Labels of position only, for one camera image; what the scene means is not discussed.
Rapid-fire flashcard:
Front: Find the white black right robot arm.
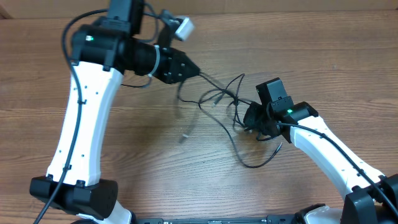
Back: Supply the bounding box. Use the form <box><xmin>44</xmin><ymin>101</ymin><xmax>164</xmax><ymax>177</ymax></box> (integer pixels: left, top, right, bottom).
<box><xmin>244</xmin><ymin>78</ymin><xmax>397</xmax><ymax>224</ymax></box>

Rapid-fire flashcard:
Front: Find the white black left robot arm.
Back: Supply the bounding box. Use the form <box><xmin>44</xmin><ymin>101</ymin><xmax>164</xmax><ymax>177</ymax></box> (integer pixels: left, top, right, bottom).
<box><xmin>29</xmin><ymin>1</ymin><xmax>200</xmax><ymax>223</ymax></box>

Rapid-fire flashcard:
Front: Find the thin black USB cable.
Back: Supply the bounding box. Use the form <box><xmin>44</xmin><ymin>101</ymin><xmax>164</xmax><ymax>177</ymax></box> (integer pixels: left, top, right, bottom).
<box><xmin>177</xmin><ymin>93</ymin><xmax>224</xmax><ymax>144</ymax></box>

